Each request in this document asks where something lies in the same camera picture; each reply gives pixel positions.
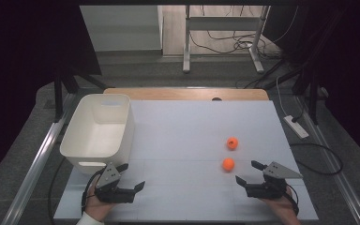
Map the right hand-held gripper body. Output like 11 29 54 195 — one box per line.
245 161 304 201

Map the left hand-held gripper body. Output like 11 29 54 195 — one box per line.
93 162 137 204

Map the plain orange ball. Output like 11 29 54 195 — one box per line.
221 157 235 173

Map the orange ball with black print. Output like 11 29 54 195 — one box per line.
226 136 239 151

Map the white plastic bin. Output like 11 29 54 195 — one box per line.
59 93 136 175

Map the person's left hand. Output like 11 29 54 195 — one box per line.
84 194 116 223

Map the person's right hand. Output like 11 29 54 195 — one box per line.
262 187 302 225

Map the white power strip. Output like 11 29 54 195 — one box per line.
283 114 309 140

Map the white board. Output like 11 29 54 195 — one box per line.
53 99 320 222

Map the black tripod stand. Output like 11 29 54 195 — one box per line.
292 62 329 126
52 67 113 123

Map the wooden table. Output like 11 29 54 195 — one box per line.
103 87 270 101

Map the black curtain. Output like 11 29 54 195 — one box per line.
0 0 102 188
265 0 360 170

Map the white panel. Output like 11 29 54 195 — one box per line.
79 5 164 53

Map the left hand-held gripper black cable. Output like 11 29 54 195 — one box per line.
80 168 107 215

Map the hand-held gripper black cable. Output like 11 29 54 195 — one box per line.
80 168 107 215
285 184 300 217

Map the right hand-held gripper black cable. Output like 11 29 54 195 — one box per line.
285 184 300 217

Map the thin black floor cable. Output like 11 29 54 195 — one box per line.
47 157 67 225

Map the aluminium rail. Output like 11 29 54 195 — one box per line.
1 93 76 225
294 95 360 225

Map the black looped floor cable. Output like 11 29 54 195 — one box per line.
290 142 344 176

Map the thick black cable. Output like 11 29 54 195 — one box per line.
235 59 304 90

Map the tangle of black cables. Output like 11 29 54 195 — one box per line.
188 6 282 59

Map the white metal desk frame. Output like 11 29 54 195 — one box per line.
182 5 271 75

